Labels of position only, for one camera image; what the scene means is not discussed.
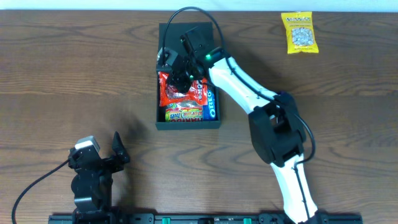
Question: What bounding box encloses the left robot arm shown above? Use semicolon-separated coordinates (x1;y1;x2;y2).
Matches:
68;132;130;223

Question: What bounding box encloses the yellow candy bag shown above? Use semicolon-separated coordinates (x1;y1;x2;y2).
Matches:
281;11;319;54

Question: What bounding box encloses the red Hacks candy bag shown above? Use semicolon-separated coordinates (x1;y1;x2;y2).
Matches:
158;72;208;106

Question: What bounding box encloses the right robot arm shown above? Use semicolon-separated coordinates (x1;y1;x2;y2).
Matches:
158;27;318;223

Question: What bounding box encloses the dark green gift box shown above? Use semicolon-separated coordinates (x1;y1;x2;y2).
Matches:
155;22;221;131

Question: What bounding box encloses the black mounting rail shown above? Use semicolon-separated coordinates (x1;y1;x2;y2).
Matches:
48;213;363;224

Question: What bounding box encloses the blue Oreo pack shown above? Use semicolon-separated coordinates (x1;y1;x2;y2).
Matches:
202;90;217;121

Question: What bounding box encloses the green Haribo worms bag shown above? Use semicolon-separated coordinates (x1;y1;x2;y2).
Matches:
165;101;203;122

